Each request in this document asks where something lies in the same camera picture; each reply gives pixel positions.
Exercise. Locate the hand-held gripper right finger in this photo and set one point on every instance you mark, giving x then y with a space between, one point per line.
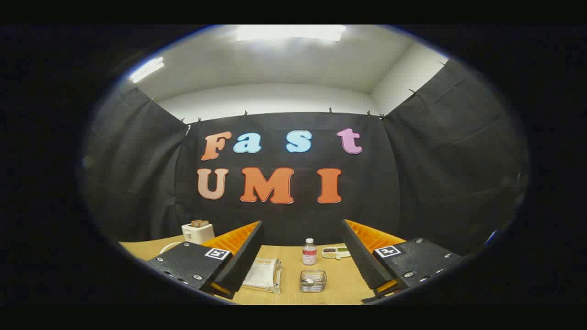
362 256

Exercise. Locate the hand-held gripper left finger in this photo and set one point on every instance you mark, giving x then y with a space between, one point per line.
245 256

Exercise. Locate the white divided snack tray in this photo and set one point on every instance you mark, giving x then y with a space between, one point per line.
337 251

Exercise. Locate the white toaster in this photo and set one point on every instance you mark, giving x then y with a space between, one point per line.
198 233

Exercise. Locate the clear water bottle red label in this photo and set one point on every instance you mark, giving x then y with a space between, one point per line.
309 254

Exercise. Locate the black backdrop cloth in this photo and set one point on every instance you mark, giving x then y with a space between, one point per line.
284 220

